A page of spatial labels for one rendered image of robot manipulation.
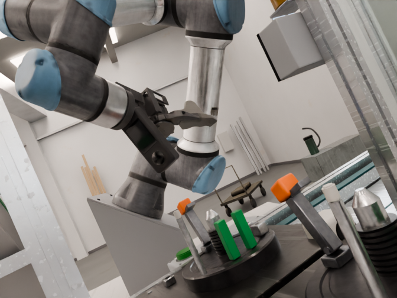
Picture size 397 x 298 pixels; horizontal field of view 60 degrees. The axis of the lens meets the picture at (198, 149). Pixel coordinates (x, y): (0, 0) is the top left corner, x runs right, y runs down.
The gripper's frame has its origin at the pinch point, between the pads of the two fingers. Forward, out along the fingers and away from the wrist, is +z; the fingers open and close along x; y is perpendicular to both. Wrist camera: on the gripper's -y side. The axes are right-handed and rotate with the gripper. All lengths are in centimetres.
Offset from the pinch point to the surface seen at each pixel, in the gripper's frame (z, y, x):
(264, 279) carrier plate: -17.5, -32.4, -10.8
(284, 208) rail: 12.0, -18.1, -6.9
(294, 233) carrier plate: -6.5, -27.4, -12.6
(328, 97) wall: 559, 278, -4
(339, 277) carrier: -24.6, -35.9, -20.4
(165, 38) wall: 633, 830, 276
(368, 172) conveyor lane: 26.6, -17.0, -22.7
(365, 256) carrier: -32, -36, -25
